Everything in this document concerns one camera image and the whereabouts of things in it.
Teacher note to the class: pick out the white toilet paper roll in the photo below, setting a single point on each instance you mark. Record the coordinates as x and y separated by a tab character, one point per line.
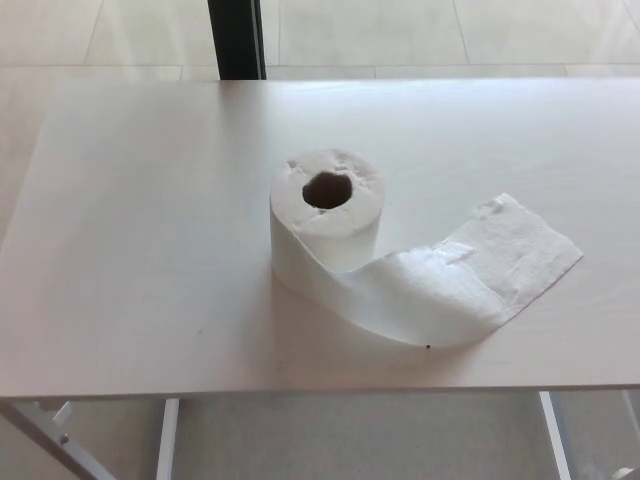
325	235

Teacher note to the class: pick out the black vertical pillar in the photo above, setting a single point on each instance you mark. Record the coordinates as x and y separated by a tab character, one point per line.
235	40

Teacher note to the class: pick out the white table leg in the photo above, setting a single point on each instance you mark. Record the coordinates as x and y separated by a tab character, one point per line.
555	440
631	400
166	440

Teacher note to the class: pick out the white diagonal table brace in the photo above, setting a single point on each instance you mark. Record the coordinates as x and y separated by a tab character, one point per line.
55	445

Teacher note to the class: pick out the white table frame bracket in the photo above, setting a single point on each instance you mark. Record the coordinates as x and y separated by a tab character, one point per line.
62	412

